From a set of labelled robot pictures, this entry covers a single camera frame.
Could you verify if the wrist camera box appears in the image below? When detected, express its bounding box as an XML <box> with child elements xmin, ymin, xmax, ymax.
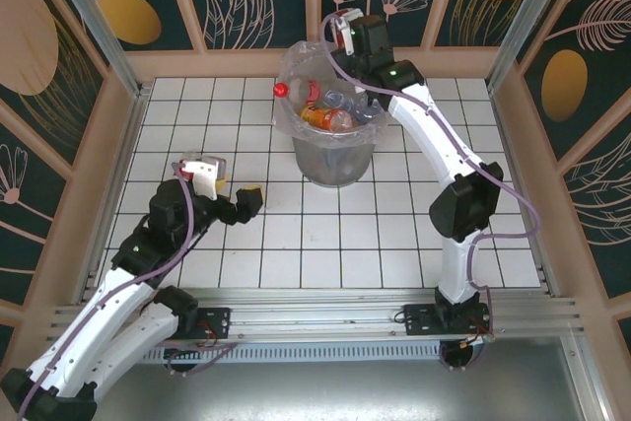
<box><xmin>330</xmin><ymin>9</ymin><xmax>364</xmax><ymax>57</ymax></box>
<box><xmin>177</xmin><ymin>157</ymin><xmax>229</xmax><ymax>201</ymax></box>

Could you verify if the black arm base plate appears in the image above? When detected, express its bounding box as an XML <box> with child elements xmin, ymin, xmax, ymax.
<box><xmin>141</xmin><ymin>306</ymin><xmax>233</xmax><ymax>341</ymax></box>
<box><xmin>402</xmin><ymin>303</ymin><xmax>494</xmax><ymax>338</ymax></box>

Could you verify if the purple cable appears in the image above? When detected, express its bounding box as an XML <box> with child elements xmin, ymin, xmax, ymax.
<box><xmin>17</xmin><ymin>162</ymin><xmax>238</xmax><ymax>417</ymax></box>
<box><xmin>318</xmin><ymin>11</ymin><xmax>541</xmax><ymax>373</ymax></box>

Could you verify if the aluminium frame post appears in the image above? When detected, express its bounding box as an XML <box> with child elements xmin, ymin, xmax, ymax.
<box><xmin>485</xmin><ymin>0</ymin><xmax>578</xmax><ymax>97</ymax></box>
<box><xmin>38</xmin><ymin>0</ymin><xmax>152</xmax><ymax>100</ymax></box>

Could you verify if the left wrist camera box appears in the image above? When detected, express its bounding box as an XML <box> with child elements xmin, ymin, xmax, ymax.
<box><xmin>177</xmin><ymin>157</ymin><xmax>229</xmax><ymax>201</ymax></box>

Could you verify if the cola bottle red cap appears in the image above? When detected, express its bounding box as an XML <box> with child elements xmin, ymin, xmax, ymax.
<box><xmin>273</xmin><ymin>78</ymin><xmax>326</xmax><ymax>105</ymax></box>

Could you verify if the aluminium side rail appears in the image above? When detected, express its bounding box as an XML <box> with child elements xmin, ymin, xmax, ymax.
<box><xmin>73</xmin><ymin>85</ymin><xmax>154</xmax><ymax>307</ymax></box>
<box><xmin>487</xmin><ymin>85</ymin><xmax>561</xmax><ymax>297</ymax></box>

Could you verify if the slotted grey cable duct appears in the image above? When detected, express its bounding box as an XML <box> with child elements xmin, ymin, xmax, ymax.
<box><xmin>66</xmin><ymin>341</ymin><xmax>445</xmax><ymax>366</ymax></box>

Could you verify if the grey metal panel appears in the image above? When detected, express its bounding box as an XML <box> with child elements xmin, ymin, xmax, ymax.
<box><xmin>46</xmin><ymin>361</ymin><xmax>607</xmax><ymax>421</ymax></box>

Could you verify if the aluminium front rail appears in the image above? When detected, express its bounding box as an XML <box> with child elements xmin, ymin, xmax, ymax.
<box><xmin>46</xmin><ymin>287</ymin><xmax>591</xmax><ymax>348</ymax></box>

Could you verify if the orange juice bottle yellow cap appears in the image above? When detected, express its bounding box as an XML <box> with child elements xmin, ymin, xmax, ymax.
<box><xmin>299</xmin><ymin>104</ymin><xmax>357</xmax><ymax>132</ymax></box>

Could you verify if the grey plastic bin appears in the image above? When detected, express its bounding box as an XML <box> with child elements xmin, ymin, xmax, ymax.
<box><xmin>280</xmin><ymin>43</ymin><xmax>400</xmax><ymax>186</ymax></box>

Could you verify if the blue label water bottle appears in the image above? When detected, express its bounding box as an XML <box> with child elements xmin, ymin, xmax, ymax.
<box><xmin>322</xmin><ymin>88</ymin><xmax>371</xmax><ymax>114</ymax></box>

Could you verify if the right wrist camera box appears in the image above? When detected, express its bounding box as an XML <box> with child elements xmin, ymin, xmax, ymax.
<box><xmin>330</xmin><ymin>9</ymin><xmax>364</xmax><ymax>57</ymax></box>

